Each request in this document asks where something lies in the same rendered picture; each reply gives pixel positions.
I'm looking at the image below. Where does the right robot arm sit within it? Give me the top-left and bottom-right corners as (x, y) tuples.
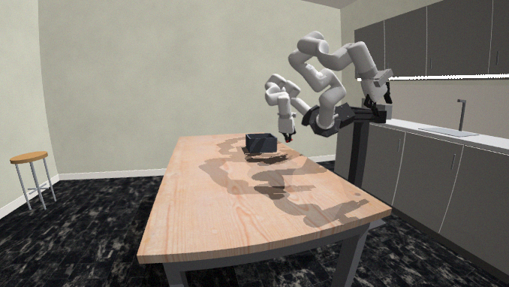
(265, 74), (311, 119)

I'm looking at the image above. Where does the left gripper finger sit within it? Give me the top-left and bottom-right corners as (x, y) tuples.
(384, 82), (392, 104)
(364, 94), (380, 116)

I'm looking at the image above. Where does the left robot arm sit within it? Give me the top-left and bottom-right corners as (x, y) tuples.
(288, 31), (393, 129)

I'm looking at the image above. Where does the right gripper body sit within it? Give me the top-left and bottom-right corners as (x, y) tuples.
(278, 117), (295, 134)

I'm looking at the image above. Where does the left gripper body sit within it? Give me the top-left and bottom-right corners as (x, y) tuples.
(360, 79), (387, 103)

